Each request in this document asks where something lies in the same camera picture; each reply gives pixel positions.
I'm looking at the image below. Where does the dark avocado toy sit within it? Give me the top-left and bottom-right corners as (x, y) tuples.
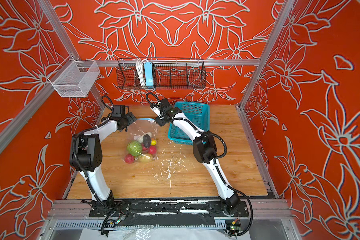
(143, 136), (152, 148)

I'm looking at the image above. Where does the green cabbage toy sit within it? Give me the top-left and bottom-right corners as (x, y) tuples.
(127, 141), (143, 157)

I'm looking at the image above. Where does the clear zip top bag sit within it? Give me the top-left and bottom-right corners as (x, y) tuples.
(124, 118), (159, 164)

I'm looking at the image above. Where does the red apple toy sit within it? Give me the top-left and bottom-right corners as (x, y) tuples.
(124, 154), (135, 164)

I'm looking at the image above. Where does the yellow mango toy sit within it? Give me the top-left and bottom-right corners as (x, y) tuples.
(138, 153), (154, 163)

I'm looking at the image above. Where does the white radish toy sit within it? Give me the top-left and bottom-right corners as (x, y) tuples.
(137, 133), (152, 143)

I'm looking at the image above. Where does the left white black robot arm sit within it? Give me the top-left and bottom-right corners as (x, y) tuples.
(70, 96), (137, 211)

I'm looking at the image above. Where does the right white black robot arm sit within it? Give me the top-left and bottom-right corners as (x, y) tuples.
(146, 93), (254, 238)

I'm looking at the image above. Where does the teal plastic basket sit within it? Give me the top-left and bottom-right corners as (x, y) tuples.
(167, 101), (211, 146)

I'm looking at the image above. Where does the light blue box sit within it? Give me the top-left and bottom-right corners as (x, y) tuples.
(144, 62), (154, 88)

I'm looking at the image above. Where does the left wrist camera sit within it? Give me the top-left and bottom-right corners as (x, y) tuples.
(111, 105), (130, 118)

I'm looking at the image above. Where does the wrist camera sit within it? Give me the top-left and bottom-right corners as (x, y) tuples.
(151, 99), (173, 117)
(111, 105), (130, 118)

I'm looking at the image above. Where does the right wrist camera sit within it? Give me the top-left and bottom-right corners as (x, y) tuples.
(151, 99), (173, 117)

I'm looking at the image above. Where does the black wire wall basket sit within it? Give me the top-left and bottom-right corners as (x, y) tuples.
(116, 58), (207, 90)

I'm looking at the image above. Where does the white cable bundle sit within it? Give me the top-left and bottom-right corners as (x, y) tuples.
(135, 59), (146, 88)

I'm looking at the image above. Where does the clear acrylic wall bin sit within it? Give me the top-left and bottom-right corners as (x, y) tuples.
(47, 55), (100, 98)

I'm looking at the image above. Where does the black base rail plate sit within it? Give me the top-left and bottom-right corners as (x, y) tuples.
(89, 198), (251, 230)

